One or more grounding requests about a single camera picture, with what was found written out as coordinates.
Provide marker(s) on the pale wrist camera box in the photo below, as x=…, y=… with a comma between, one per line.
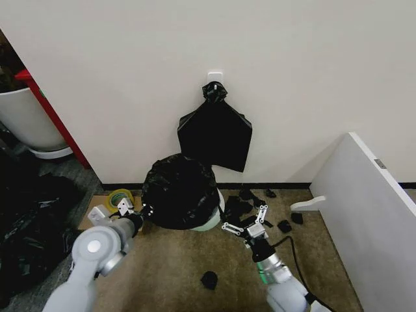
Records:
x=257, y=231

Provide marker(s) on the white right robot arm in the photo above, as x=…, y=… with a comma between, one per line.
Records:
x=282, y=289

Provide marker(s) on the metal latch plate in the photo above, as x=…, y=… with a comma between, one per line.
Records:
x=380, y=163

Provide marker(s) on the white wall hook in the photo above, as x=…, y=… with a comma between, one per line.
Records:
x=215, y=75

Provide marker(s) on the brown cardboard sheet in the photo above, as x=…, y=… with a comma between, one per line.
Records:
x=97, y=203

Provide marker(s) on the black garbage bag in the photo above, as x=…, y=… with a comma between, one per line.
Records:
x=182, y=191
x=216, y=136

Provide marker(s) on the yellow-green tape roll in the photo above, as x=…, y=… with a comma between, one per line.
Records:
x=113, y=196

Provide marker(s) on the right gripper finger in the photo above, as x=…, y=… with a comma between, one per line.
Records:
x=262, y=214
x=234, y=228

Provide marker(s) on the white plant pot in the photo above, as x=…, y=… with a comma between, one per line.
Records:
x=29, y=117

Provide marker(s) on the pale green trash bin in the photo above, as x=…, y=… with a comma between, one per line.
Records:
x=213, y=219

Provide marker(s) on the red metal frame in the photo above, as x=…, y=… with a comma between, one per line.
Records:
x=55, y=120

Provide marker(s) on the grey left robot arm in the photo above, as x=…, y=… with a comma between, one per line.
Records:
x=97, y=256

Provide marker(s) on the large black plastic scrap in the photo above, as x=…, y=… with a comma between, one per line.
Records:
x=239, y=208

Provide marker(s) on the white pot saucer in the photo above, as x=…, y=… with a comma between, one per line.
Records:
x=53, y=152

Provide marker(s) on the pile of black plastic bags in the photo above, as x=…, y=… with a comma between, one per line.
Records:
x=29, y=221

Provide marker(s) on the white board panel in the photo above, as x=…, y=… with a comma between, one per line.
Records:
x=364, y=211

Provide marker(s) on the white curved board foot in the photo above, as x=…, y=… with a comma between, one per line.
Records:
x=307, y=204

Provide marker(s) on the flat black hanging garbage bag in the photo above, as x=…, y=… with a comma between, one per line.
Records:
x=216, y=136

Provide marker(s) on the black baseboard strip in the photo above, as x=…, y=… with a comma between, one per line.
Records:
x=276, y=185

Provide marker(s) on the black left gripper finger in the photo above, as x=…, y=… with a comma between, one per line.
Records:
x=148, y=210

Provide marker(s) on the crumpled black plastic scrap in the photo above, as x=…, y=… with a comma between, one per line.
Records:
x=284, y=226
x=297, y=218
x=209, y=279
x=271, y=192
x=248, y=194

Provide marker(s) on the dark potted plant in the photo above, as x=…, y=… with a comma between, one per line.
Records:
x=8, y=65

